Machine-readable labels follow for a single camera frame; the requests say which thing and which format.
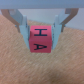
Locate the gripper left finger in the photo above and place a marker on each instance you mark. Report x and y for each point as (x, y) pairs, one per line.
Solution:
(22, 27)

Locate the pink block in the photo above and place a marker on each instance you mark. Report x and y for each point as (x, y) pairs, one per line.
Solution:
(40, 39)

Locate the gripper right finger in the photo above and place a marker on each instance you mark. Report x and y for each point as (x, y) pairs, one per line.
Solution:
(57, 27)

